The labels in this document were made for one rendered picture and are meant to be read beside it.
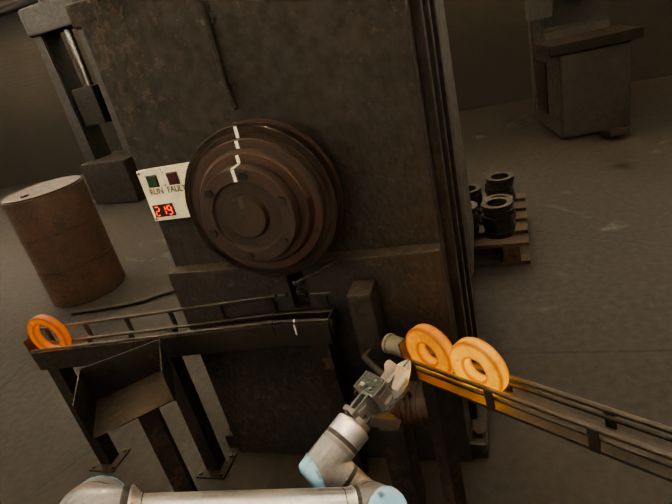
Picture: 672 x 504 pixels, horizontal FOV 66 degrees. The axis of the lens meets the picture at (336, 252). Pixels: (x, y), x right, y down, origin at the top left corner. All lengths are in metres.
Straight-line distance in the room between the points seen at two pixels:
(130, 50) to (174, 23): 0.18
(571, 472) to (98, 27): 2.08
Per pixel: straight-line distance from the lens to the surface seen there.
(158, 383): 1.85
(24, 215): 4.27
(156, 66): 1.72
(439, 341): 1.35
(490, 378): 1.30
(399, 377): 1.33
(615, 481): 2.06
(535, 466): 2.08
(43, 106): 10.36
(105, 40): 1.80
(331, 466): 1.25
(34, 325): 2.37
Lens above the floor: 1.56
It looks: 24 degrees down
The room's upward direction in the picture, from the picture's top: 14 degrees counter-clockwise
